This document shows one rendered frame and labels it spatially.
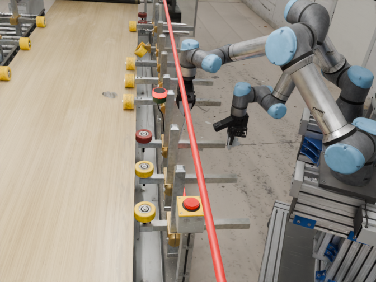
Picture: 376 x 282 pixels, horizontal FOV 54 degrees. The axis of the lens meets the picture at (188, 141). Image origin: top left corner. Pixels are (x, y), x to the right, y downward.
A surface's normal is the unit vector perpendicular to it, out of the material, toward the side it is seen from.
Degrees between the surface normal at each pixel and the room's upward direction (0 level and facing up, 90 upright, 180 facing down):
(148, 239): 0
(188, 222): 90
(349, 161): 96
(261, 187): 0
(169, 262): 0
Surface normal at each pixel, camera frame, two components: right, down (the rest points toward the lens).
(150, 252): 0.08, -0.82
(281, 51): -0.74, 0.25
